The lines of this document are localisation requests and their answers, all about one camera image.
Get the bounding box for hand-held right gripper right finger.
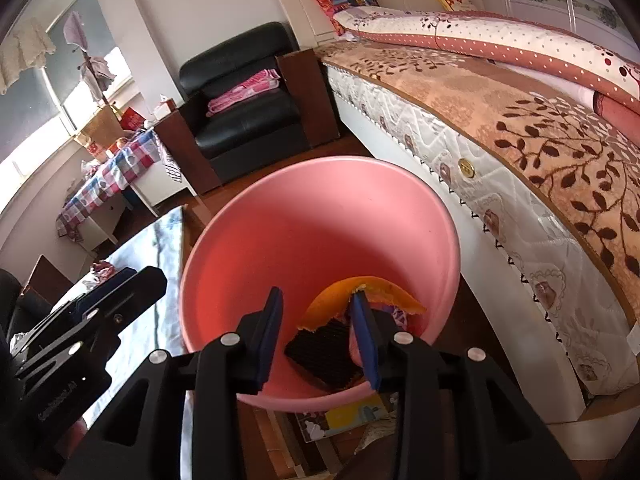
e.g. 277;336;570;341
348;290;583;480

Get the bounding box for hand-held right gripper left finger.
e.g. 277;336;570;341
60;286;284;480

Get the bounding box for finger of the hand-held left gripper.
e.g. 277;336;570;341
15;266;168;379
50;267;136;322

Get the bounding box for red white paper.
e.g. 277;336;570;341
87;260;121;281

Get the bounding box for black foam fruit net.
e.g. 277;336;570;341
284;319;363;393

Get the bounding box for purple plastic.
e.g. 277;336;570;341
387;307;416;333

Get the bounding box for orange peel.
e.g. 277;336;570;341
298;276;427;333

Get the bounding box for pink plastic basin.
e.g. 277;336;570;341
178;156;461;413

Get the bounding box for person's left hand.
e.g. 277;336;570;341
50;417;93;466

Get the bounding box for yellow picture book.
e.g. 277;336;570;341
295;392;396;441

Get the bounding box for white desk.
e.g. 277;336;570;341
75;160;198;256

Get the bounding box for table with plaid cloth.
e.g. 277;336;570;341
56;127;166;238

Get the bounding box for black white patterned cloth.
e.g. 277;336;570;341
157;135;187;184

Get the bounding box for tan tote bag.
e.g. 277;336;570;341
75;105;123;153

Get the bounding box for red paper bag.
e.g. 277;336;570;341
119;106;146;131

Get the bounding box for window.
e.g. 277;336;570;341
0;0;133;166

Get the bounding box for white bed with mattress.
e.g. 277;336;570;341
272;0;640;428

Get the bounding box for black leather armchair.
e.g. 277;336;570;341
155;21;341;197

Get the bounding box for pink folded blanket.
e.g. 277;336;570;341
206;67;282;117

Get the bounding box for white knitted hanging garment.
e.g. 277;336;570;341
0;16;57;95

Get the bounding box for lilac hanging garment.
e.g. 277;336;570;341
62;10;117;101

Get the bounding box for brown leaf pattern blanket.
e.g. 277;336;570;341
315;40;640;321

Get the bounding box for white red dotted quilt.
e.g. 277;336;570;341
332;6;640;133

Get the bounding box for colourful patterned pillow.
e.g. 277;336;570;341
311;0;379;37

